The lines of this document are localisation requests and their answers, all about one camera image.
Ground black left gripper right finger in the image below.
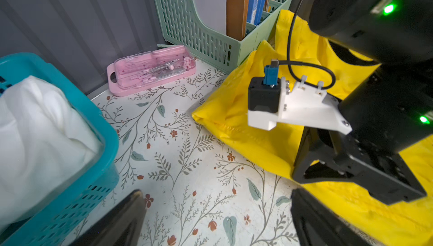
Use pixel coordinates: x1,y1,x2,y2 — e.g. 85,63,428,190
291,188,369,246

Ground yellow garment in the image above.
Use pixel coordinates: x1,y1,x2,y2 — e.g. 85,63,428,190
191,8,433,246

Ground teal plastic basket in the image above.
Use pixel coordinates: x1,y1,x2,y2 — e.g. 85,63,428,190
1,53,119,246

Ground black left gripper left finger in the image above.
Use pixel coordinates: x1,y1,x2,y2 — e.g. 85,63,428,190
71,190,146,246

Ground brown board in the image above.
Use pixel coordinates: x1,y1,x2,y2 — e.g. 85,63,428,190
226,0,249,41

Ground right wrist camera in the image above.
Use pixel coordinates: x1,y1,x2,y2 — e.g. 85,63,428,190
248,59,352,135

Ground floral table mat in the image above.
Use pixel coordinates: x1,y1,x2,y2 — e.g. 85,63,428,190
64,60,299,246

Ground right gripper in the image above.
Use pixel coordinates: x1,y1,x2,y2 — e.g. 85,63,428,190
292,61,433,205

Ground pink plastic box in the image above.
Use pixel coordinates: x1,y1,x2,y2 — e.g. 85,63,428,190
107,45,196,97

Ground green file organizer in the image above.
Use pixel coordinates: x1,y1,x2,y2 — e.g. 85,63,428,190
154,0,292,73

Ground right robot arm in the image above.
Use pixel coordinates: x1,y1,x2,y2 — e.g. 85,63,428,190
292,0,433,205

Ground white shorts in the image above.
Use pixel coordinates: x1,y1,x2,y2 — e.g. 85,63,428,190
1,76,103,226

